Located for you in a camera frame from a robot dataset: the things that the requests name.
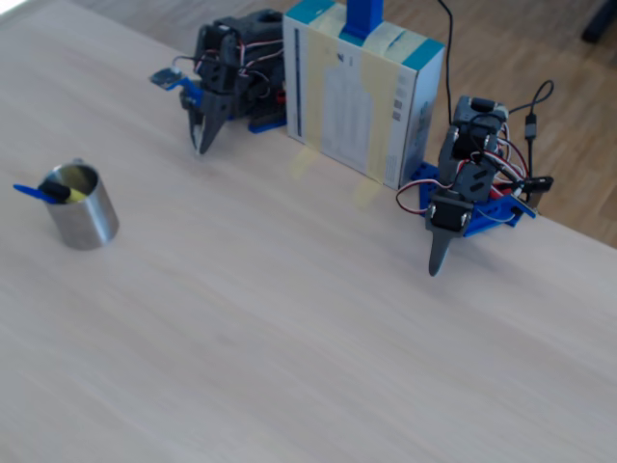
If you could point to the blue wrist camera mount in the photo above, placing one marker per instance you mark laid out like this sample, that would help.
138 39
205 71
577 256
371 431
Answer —
192 94

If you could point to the black plug connector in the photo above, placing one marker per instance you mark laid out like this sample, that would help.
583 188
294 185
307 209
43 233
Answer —
537 183

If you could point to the gray robot arm with camera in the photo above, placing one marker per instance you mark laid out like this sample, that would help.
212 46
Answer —
250 29

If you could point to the black wrist camera circuit board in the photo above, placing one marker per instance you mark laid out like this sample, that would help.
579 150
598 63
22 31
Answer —
166 77

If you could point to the white and teal cardboard box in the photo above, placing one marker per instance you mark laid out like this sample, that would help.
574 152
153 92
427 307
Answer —
344 106

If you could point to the blue capped ballpoint pen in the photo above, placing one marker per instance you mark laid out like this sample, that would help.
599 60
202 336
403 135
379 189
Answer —
29 191

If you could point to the blue camera stand pole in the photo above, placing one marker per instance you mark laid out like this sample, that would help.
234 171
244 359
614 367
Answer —
361 19

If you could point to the gray gripper without camera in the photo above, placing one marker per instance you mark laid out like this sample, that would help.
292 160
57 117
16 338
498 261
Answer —
448 216

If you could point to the dark furniture piece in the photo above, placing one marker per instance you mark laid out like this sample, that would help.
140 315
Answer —
602 24

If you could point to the blue robot arm base plate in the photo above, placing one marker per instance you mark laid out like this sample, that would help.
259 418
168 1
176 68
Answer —
265 126
496 212

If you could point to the gray gripper with camera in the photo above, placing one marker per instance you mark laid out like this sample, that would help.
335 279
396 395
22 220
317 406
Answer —
213 109

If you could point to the gray robot arm without camera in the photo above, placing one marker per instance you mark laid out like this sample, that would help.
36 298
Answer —
474 111

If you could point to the yellow Stabilo Boss highlighter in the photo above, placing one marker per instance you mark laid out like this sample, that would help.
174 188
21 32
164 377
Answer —
55 190

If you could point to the silver steel mug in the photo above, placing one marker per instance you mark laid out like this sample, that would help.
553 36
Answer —
91 222

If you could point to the yellowish masking tape strip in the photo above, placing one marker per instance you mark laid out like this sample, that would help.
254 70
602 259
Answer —
320 96

